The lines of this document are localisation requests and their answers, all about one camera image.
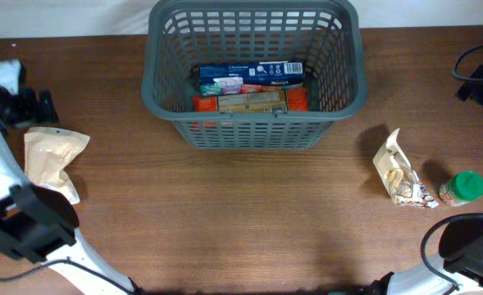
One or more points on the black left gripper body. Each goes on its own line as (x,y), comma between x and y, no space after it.
(21,107)

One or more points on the beige paper pouch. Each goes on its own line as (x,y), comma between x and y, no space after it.
(48,151)

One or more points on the green lid jar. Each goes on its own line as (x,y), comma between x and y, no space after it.
(462,189)

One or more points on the mushroom snack pouch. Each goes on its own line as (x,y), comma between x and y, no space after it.
(400,180)

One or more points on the grey plastic basket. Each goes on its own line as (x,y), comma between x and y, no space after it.
(322,35)

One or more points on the orange pasta packet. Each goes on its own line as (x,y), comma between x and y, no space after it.
(282,101)

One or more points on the blue food box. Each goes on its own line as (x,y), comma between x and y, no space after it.
(255,77)

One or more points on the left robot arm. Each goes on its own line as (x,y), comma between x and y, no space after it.
(39,224)

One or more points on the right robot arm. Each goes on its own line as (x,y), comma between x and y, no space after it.
(451,250)

